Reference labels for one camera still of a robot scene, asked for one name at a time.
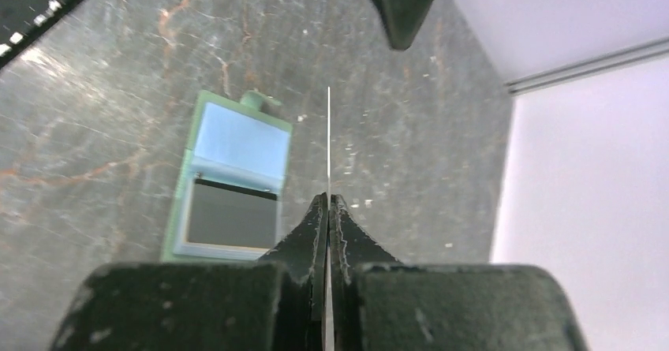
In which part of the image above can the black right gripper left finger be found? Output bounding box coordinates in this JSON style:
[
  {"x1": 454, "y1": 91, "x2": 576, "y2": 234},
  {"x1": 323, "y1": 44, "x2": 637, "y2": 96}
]
[{"x1": 50, "y1": 194, "x2": 328, "y2": 350}]

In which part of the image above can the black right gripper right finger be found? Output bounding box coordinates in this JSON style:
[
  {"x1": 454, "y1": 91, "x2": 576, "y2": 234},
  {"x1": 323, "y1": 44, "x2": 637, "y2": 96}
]
[{"x1": 329, "y1": 195, "x2": 588, "y2": 350}]

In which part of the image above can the white VIP card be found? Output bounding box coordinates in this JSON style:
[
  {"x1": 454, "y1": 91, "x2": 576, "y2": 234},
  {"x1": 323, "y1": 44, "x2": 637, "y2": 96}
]
[{"x1": 326, "y1": 86, "x2": 332, "y2": 198}]

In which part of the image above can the aluminium frame rail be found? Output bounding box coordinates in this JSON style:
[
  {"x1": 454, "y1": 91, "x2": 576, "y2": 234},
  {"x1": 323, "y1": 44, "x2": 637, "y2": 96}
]
[{"x1": 506, "y1": 36, "x2": 668, "y2": 95}]

